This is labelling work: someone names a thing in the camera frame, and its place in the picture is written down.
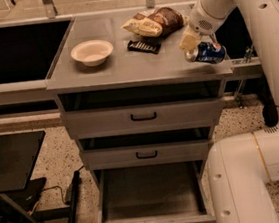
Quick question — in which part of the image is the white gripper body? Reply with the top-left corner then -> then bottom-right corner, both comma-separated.
189,2 -> 220,35

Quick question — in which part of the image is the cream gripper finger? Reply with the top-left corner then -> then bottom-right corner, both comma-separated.
179,24 -> 202,52

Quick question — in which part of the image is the blue pepsi can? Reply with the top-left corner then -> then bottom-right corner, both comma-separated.
185,41 -> 227,65

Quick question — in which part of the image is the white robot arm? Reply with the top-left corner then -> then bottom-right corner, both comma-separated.
180,0 -> 279,223

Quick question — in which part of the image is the grey drawer cabinet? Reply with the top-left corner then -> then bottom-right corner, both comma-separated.
38,0 -> 246,194

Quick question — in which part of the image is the top grey drawer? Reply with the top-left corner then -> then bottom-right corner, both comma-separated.
61,99 -> 223,139

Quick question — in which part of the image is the grey drawer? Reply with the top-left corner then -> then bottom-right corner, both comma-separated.
80,140 -> 211,170
61,99 -> 223,139
97,161 -> 217,223

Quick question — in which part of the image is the middle grey drawer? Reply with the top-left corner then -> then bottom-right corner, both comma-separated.
80,140 -> 211,170

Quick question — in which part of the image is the bottom grey drawer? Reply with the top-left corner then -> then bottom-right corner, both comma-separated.
97,161 -> 217,223

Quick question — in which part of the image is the brown chip bag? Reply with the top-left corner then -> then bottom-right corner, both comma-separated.
122,7 -> 189,38

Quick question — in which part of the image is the black snack packet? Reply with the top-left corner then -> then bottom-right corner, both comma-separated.
127,38 -> 161,54

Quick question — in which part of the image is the white paper bowl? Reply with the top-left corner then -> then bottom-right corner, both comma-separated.
70,40 -> 113,67

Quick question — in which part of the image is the black pole on floor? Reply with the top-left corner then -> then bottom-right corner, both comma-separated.
67,171 -> 80,223

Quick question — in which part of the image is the black side table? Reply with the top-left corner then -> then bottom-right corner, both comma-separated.
0,130 -> 46,223

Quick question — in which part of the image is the black floor cable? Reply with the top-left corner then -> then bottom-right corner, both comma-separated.
35,165 -> 89,208

